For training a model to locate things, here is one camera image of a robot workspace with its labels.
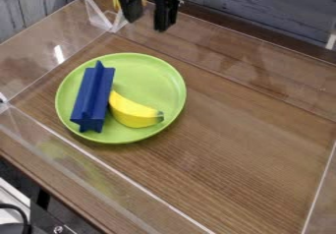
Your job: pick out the clear acrylic tray walls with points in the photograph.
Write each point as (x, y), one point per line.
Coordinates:
(245, 165)

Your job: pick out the yellow toy banana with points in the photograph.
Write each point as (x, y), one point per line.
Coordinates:
(134, 114)

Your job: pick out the lime green round plate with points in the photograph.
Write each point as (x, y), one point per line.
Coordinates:
(146, 80)

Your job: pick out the yellow blue printed can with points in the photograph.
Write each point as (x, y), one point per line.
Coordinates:
(118, 5)

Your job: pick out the blue star-shaped block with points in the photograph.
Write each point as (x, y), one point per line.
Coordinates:
(91, 103)

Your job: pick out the clear acrylic corner bracket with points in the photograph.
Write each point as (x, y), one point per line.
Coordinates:
(107, 20)

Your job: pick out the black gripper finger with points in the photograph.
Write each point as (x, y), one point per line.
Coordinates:
(166, 14)
(133, 9)

